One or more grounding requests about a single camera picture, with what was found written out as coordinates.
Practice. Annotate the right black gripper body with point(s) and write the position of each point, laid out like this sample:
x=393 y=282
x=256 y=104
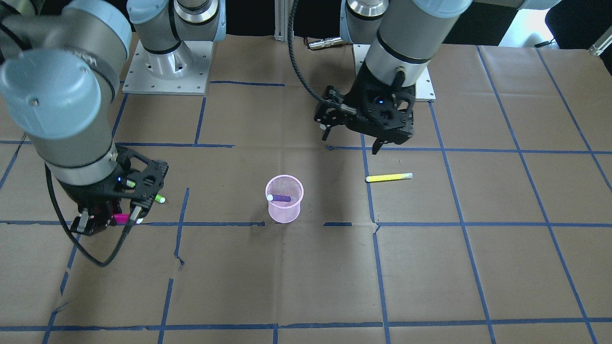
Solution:
x=82 y=193

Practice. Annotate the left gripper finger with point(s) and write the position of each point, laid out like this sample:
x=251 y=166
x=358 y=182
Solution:
x=377 y=145
x=328 y=117

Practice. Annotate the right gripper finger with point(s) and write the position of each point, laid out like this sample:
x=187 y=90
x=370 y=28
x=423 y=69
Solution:
x=91 y=221
x=137 y=213

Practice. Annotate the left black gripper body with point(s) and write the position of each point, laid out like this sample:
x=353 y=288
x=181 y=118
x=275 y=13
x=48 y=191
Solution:
x=357 y=94

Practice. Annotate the pink marker pen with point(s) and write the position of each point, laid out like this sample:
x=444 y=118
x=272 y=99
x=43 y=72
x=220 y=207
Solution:
x=122 y=219

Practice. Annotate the purple marker pen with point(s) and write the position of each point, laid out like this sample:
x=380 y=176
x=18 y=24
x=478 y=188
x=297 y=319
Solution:
x=279 y=198

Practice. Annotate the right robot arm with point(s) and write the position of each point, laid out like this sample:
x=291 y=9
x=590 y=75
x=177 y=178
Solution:
x=61 y=73

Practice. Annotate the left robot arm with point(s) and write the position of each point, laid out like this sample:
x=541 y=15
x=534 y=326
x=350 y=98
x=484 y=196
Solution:
x=403 y=36

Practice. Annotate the pink mesh cup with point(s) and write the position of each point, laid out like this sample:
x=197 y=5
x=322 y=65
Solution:
x=284 y=213

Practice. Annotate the green marker pen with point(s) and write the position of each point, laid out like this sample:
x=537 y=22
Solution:
x=160 y=198

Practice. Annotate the yellow marker pen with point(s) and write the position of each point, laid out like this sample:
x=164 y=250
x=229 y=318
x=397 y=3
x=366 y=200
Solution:
x=388 y=177

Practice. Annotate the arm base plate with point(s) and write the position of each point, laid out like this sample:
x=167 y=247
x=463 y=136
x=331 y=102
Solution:
x=424 y=86
x=181 y=72

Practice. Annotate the aluminium frame post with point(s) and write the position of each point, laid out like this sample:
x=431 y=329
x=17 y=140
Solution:
x=282 y=12

